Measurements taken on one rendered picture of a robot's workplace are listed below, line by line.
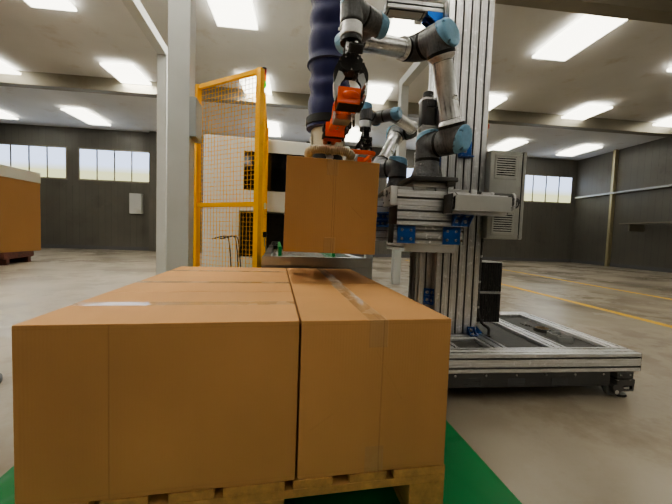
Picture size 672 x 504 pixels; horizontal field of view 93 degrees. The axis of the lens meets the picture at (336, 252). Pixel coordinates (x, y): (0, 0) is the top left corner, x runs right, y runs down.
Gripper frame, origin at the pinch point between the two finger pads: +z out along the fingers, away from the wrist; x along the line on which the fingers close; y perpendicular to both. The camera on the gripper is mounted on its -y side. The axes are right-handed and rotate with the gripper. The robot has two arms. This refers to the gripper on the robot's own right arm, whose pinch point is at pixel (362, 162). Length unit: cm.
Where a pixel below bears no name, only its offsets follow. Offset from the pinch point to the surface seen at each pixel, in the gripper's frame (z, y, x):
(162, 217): 28, -281, -216
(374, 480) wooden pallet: 109, 119, -21
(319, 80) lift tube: -28, 39, -32
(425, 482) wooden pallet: 111, 118, -7
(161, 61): -182, -279, -219
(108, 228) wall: 44, -989, -640
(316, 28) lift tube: -53, 38, -34
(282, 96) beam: -271, -563, -64
